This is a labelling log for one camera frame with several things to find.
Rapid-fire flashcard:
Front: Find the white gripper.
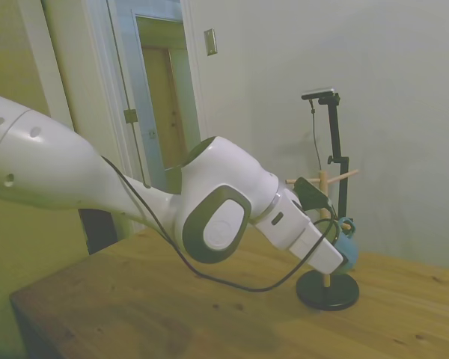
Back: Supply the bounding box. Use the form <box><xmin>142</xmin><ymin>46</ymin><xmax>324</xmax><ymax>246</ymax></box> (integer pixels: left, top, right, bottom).
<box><xmin>251</xmin><ymin>188</ymin><xmax>352</xmax><ymax>276</ymax></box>

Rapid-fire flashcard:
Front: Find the blue enamel mug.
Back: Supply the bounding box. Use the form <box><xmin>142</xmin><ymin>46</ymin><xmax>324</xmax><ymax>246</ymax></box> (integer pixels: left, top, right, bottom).
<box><xmin>329</xmin><ymin>216</ymin><xmax>361</xmax><ymax>272</ymax></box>

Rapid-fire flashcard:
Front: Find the grey exterior camera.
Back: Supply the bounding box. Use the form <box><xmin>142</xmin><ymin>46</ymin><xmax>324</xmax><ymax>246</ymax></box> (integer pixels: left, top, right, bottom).
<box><xmin>301</xmin><ymin>86</ymin><xmax>338</xmax><ymax>102</ymax></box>

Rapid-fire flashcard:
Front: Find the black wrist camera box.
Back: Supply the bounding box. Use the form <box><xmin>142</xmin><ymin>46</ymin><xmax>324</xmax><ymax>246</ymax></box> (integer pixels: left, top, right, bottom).
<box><xmin>293</xmin><ymin>176</ymin><xmax>332</xmax><ymax>211</ymax></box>

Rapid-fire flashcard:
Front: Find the metal wall switch plate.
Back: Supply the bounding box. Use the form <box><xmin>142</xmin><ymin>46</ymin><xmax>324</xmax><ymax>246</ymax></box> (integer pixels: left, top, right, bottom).
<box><xmin>204</xmin><ymin>28</ymin><xmax>219</xmax><ymax>58</ymax></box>

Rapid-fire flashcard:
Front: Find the black camera stand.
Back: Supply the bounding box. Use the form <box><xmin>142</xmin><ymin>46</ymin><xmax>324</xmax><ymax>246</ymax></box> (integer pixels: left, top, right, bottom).
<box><xmin>317</xmin><ymin>93</ymin><xmax>355</xmax><ymax>225</ymax></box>

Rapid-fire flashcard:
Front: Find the brown wooden hallway door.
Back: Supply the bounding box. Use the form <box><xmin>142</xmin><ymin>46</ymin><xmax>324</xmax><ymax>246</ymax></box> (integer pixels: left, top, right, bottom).
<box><xmin>141</xmin><ymin>45</ymin><xmax>190</xmax><ymax>171</ymax></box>

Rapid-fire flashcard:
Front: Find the dark furniture panel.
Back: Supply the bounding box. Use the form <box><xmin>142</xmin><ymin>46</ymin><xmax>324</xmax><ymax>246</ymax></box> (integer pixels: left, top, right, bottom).
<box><xmin>77</xmin><ymin>207</ymin><xmax>120</xmax><ymax>257</ymax></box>

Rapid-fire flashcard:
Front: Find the thin black camera cable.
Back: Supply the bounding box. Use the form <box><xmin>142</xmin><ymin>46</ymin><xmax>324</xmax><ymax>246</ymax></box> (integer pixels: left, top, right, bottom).
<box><xmin>308</xmin><ymin>98</ymin><xmax>323</xmax><ymax>174</ymax></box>

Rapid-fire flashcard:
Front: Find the white door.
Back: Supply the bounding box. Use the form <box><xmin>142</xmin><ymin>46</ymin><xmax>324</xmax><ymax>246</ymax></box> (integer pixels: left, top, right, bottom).
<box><xmin>106</xmin><ymin>0</ymin><xmax>170</xmax><ymax>195</ymax></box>

